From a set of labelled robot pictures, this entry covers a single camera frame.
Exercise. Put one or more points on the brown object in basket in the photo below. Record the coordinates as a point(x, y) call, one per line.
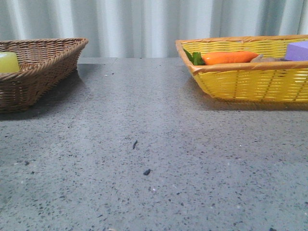
point(261, 59)

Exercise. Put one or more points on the white pleated curtain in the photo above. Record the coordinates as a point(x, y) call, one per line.
point(148, 28)

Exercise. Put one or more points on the orange toy carrot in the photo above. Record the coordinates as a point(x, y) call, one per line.
point(213, 58)

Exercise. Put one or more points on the brown wicker basket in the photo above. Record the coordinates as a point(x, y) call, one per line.
point(43, 64)

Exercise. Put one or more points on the yellow wicker basket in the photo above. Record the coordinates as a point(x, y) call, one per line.
point(256, 82)

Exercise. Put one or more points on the purple foam block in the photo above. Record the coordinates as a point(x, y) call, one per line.
point(297, 51)

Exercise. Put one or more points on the yellow tape roll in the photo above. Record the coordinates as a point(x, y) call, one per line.
point(9, 62)

